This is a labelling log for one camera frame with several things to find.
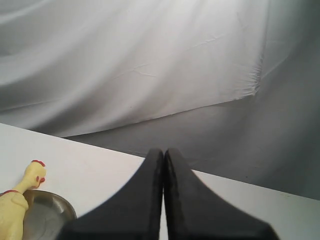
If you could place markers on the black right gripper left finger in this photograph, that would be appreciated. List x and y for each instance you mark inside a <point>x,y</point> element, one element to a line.
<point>133,213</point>

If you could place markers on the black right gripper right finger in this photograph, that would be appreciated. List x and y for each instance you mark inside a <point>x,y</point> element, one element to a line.
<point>195,212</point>

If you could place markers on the yellow rubber chicken toy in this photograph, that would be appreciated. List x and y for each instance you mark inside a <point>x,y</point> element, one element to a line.
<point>13,205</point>

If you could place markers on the round stainless steel plate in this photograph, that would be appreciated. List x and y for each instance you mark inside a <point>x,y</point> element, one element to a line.
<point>46,215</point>

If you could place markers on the grey backdrop cloth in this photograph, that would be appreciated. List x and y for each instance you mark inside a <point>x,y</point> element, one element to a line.
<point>233,84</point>

